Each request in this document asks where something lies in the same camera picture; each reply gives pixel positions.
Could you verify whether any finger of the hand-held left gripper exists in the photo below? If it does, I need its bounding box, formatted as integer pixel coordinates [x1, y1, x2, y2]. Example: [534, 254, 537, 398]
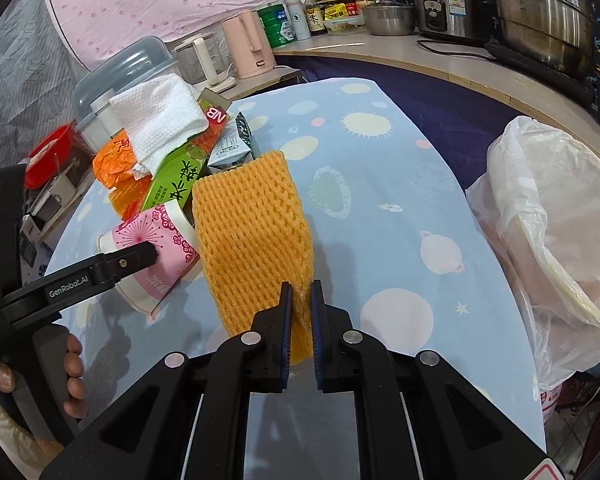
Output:
[87, 241, 159, 288]

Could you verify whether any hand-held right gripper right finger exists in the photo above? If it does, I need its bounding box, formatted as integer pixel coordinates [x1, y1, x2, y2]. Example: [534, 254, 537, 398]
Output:
[310, 281, 553, 480]

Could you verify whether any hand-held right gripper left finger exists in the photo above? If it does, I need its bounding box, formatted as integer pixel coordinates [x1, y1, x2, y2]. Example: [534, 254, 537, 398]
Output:
[39, 281, 294, 480]

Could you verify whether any pink paper cup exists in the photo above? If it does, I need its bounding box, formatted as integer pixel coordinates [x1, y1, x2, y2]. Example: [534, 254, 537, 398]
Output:
[97, 201, 201, 318]

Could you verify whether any yellow foam net sleeve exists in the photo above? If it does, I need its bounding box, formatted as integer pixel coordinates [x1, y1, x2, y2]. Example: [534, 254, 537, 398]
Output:
[192, 150, 317, 367]

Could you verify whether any white paper towel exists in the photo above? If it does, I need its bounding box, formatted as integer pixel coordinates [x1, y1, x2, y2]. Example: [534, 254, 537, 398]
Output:
[109, 74, 211, 181]

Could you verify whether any trash bin with white bag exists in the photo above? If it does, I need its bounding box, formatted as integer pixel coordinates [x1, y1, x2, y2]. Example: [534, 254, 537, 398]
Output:
[465, 115, 600, 428]

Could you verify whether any person's left forearm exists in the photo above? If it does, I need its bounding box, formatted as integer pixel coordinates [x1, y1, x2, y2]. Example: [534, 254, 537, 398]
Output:
[0, 400, 63, 480]

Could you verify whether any person's left hand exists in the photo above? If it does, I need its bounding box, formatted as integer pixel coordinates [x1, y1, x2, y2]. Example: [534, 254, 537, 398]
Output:
[0, 332, 87, 417]

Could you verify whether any green tea box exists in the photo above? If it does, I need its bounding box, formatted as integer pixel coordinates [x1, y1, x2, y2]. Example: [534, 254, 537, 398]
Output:
[141, 130, 216, 213]

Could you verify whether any orange plastic wrapper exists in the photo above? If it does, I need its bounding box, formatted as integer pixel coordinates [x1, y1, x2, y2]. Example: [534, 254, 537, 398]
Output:
[92, 129, 153, 221]

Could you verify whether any printed cardboard box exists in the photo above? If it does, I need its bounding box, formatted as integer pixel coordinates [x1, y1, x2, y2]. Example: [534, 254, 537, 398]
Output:
[19, 157, 98, 281]

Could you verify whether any red plastic basin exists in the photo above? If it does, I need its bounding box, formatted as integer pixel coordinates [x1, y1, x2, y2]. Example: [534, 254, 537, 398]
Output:
[24, 124, 76, 191]

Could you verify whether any white tumbler bottle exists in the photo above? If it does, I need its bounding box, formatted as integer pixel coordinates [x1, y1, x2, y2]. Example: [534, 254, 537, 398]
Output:
[89, 95, 118, 148]

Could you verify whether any green white milk carton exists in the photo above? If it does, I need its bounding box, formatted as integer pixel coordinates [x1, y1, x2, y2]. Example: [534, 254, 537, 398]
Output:
[207, 110, 256, 176]

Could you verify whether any blue printed tablecloth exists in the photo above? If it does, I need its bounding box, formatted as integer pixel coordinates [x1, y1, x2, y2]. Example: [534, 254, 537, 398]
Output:
[45, 77, 548, 480]

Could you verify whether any dish container clear lid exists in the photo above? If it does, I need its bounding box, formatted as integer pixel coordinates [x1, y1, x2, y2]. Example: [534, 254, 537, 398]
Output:
[71, 36, 181, 153]

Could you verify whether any grey striped cloth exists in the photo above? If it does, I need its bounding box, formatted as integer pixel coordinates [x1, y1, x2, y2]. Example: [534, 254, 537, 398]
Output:
[0, 0, 88, 156]

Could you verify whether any pink electric kettle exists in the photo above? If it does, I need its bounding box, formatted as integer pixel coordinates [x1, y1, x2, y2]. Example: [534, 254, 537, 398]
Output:
[221, 10, 277, 80]

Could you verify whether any dark purple curtain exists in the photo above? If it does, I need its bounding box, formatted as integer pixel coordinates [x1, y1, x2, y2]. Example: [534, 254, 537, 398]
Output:
[275, 57, 546, 196]

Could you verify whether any green tin can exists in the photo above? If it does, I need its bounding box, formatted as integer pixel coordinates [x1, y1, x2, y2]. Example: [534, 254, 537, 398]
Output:
[256, 2, 297, 51]

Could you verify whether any white tea canister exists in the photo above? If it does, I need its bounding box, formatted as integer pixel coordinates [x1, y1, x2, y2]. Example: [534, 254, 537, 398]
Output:
[287, 0, 312, 41]

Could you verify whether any dark bottle white label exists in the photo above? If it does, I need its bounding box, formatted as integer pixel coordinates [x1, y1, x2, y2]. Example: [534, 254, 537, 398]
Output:
[305, 2, 328, 37]

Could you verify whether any beige kitchen counter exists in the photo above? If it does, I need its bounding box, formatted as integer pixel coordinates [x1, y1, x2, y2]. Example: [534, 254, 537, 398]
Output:
[272, 35, 600, 171]

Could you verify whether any clear food container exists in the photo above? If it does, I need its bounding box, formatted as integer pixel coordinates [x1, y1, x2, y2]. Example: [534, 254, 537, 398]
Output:
[327, 17, 366, 36]

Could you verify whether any small steel pot with lid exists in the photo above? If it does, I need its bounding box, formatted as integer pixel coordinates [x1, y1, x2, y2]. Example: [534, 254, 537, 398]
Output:
[362, 0, 416, 37]

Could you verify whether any black induction cooker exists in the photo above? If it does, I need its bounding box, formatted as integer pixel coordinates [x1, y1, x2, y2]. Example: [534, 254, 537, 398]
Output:
[485, 40, 598, 106]

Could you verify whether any steel rice cooker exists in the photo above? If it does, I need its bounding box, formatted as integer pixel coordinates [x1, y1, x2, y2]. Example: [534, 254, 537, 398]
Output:
[410, 0, 496, 46]

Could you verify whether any large steel steamer pot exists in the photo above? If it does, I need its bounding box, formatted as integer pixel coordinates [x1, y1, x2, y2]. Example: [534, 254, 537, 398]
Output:
[477, 0, 598, 81]

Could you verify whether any glass kettle white handle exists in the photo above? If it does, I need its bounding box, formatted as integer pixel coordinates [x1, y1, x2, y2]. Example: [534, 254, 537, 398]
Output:
[174, 30, 238, 93]

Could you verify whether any black power cable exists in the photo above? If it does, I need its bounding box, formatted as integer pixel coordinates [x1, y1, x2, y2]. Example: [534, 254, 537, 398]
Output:
[417, 37, 496, 61]

